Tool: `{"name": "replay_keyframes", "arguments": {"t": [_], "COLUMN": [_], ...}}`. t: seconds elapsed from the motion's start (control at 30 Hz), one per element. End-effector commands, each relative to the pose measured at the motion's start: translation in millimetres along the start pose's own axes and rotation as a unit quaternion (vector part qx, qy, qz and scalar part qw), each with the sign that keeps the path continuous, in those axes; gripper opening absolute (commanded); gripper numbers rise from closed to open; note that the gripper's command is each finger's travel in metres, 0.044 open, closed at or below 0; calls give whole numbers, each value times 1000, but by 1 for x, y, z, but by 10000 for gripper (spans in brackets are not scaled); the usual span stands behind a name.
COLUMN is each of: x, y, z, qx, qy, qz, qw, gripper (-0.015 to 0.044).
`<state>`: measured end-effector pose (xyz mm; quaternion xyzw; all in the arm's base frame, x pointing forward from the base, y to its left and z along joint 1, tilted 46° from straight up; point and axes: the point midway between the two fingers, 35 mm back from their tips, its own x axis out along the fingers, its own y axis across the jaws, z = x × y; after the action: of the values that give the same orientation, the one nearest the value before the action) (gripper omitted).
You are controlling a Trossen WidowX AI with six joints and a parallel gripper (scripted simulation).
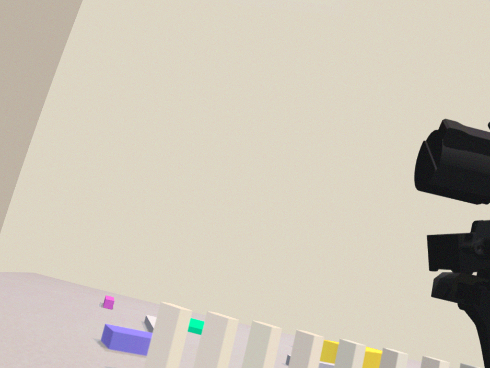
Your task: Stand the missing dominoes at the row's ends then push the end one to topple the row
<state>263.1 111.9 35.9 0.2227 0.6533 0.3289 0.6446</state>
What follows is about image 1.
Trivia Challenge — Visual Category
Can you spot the green flat block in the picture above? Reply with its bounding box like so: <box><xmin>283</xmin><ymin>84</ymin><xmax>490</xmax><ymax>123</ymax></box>
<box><xmin>188</xmin><ymin>318</ymin><xmax>204</xmax><ymax>335</ymax></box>

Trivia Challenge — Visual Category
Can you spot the purple rectangular block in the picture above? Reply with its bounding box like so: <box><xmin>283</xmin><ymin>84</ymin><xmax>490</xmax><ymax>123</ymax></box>
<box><xmin>101</xmin><ymin>324</ymin><xmax>153</xmax><ymax>356</ymax></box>

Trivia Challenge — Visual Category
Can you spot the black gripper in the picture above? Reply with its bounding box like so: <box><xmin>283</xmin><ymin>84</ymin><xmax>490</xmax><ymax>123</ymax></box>
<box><xmin>431</xmin><ymin>268</ymin><xmax>490</xmax><ymax>368</ymax></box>

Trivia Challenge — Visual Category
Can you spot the small pink cube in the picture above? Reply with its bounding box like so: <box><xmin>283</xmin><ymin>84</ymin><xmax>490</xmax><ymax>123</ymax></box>
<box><xmin>103</xmin><ymin>295</ymin><xmax>114</xmax><ymax>309</ymax></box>

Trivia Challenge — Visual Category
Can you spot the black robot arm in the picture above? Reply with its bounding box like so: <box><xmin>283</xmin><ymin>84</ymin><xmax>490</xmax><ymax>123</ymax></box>
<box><xmin>414</xmin><ymin>119</ymin><xmax>490</xmax><ymax>274</ymax></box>

